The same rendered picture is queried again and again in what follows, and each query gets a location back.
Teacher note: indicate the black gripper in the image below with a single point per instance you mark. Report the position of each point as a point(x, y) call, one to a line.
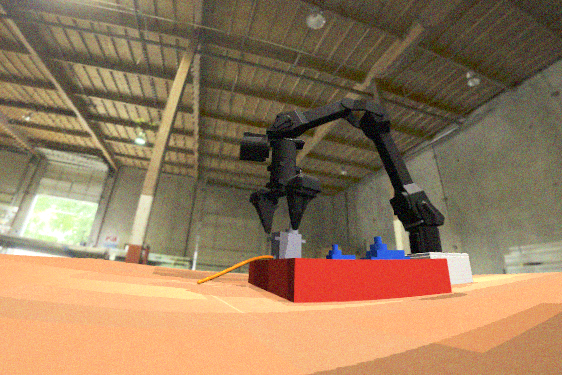
point(299, 189)

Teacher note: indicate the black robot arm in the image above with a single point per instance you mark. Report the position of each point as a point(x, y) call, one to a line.
point(410, 203)

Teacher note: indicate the red flat rectangular plate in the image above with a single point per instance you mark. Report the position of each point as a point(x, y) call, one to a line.
point(383, 274)

